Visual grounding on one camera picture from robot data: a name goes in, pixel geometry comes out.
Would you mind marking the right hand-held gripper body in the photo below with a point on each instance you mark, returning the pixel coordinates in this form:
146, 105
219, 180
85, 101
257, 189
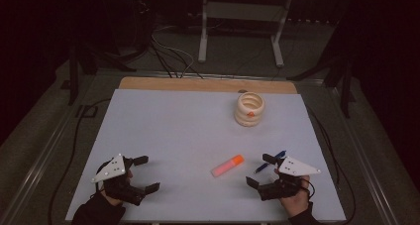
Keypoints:
295, 167

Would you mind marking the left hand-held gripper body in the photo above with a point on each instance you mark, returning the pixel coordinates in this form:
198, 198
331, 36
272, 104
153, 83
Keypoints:
110, 170

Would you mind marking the blue pen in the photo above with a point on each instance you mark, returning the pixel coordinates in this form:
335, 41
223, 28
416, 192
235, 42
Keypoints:
262, 167

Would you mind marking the orange highlighter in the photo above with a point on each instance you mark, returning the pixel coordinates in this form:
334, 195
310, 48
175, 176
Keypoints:
228, 165

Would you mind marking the cream ribbed pen holder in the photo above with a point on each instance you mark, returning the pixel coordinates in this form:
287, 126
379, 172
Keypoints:
242, 117

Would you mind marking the person's left hand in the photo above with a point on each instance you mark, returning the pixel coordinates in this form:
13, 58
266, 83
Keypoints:
114, 201

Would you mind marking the person's right hand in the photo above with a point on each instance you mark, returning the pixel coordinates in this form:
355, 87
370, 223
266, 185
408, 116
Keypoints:
297, 205

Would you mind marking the white table cover sheet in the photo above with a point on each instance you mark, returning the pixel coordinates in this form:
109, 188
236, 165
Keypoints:
165, 135

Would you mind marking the black floor stand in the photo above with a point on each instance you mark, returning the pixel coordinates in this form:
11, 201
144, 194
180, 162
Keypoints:
73, 79
346, 92

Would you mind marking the white metal stand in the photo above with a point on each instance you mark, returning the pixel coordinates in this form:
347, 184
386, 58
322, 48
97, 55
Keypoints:
203, 36

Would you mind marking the metal floor rail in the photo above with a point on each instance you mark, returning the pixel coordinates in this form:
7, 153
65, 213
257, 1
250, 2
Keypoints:
366, 165
39, 162

